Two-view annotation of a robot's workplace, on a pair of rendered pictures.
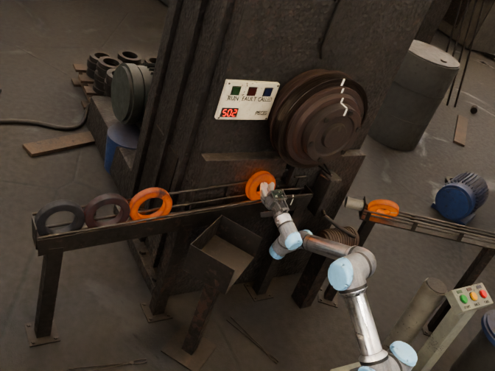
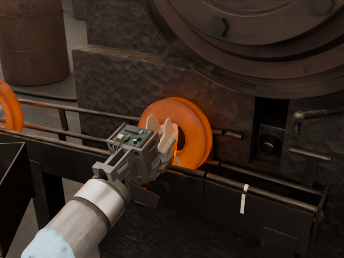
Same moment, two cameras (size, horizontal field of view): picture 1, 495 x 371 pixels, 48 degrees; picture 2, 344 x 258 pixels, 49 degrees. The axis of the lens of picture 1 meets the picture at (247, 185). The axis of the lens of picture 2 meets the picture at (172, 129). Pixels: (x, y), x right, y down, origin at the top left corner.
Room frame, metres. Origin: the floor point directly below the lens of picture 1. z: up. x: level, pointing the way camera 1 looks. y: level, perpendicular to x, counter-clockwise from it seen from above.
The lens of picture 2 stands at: (1.96, -0.69, 1.09)
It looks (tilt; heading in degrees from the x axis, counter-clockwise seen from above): 26 degrees down; 71
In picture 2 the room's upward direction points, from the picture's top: straight up
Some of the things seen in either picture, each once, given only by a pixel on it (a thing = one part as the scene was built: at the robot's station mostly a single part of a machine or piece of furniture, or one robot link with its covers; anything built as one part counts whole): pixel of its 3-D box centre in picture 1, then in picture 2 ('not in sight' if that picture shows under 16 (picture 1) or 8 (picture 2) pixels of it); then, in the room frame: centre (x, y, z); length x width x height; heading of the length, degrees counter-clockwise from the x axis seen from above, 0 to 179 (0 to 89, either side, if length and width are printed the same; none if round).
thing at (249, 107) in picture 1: (247, 100); not in sight; (2.15, 0.13, 1.15); 0.26 x 0.02 x 0.18; 130
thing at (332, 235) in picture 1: (323, 266); not in sight; (2.39, -0.55, 0.27); 0.22 x 0.13 x 0.53; 130
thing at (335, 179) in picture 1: (323, 192); not in sight; (2.44, -0.38, 0.68); 0.11 x 0.08 x 0.24; 40
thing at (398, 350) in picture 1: (398, 360); not in sight; (1.65, -0.83, 0.53); 0.13 x 0.12 x 0.14; 140
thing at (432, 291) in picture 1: (413, 319); not in sight; (2.25, -1.07, 0.26); 0.12 x 0.12 x 0.52
